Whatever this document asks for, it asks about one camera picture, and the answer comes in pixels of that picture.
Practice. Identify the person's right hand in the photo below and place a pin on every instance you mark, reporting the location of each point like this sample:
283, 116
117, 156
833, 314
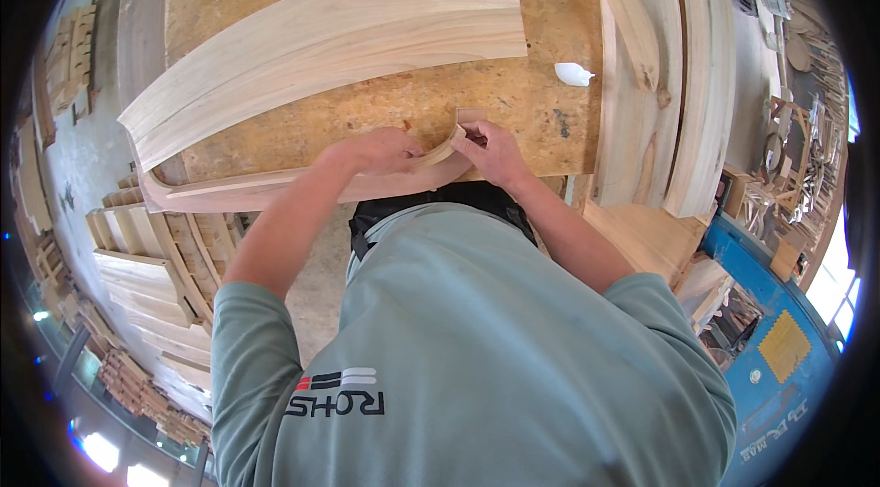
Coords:
496, 156

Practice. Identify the person's left hand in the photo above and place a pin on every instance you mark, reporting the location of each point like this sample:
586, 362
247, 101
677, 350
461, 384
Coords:
368, 151

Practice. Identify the person's left fingers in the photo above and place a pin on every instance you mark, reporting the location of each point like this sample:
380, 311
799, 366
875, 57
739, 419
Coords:
405, 143

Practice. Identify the thin curved wooden strip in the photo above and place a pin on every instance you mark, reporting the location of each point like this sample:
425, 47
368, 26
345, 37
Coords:
440, 151

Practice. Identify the wide light wooden board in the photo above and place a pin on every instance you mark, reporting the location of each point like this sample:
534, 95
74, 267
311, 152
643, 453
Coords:
323, 47

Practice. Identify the long curved pinkish wooden plank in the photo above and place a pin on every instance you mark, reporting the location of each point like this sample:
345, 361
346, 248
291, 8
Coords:
275, 191

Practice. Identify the small white plastic piece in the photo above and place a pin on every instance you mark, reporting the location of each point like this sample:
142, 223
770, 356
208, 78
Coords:
572, 73

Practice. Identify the person's body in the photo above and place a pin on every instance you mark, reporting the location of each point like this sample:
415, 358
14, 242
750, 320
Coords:
481, 363

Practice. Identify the short curved wooden piece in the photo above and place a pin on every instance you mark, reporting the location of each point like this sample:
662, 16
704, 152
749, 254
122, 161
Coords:
629, 20

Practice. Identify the light wooden box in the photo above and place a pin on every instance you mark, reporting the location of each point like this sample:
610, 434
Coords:
650, 239

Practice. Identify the heap of wooden boards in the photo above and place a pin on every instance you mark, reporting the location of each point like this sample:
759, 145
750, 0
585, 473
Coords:
158, 281

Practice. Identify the stack of long wide planks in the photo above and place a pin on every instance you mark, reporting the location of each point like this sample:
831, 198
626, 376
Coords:
687, 95

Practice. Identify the grey plywood sheet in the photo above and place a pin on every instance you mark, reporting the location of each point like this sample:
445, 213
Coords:
141, 33

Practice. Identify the stack of small wooden parts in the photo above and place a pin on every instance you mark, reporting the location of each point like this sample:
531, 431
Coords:
75, 54

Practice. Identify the stack of brown wooden slats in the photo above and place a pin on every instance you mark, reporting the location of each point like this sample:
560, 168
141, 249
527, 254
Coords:
144, 397

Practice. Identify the row of wooden pieces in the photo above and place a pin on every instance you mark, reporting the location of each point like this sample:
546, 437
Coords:
38, 212

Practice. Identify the blue machine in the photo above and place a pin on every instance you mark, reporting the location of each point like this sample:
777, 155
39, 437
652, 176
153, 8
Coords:
777, 356

